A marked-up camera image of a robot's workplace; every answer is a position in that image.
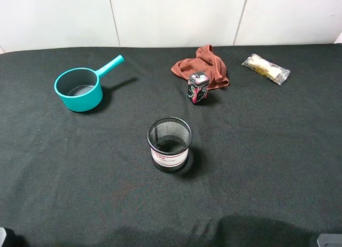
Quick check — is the black pink tin box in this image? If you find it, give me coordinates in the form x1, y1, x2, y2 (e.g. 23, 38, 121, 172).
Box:
187, 71, 209, 104

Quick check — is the black tablecloth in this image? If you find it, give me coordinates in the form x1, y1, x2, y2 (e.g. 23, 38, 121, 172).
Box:
1, 44, 341, 246

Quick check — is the grey right base corner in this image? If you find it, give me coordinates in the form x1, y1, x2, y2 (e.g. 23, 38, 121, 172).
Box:
316, 234, 342, 247

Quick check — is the brown cloth towel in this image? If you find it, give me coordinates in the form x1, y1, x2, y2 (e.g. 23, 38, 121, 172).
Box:
171, 44, 229, 90

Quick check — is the grey left base corner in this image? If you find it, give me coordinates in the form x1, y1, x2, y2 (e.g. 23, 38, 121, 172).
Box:
0, 227, 7, 247

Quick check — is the grey base corner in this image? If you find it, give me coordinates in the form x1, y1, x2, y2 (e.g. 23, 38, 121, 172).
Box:
0, 227, 7, 247
316, 234, 342, 247

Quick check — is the black mesh pen holder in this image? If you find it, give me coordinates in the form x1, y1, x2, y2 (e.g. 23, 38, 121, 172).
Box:
147, 117, 193, 173

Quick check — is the teal saucepan with handle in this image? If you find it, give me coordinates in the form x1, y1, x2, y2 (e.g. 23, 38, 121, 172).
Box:
54, 55, 124, 112

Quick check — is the clear packaged snack bag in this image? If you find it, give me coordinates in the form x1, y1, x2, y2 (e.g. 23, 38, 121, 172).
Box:
242, 53, 290, 86

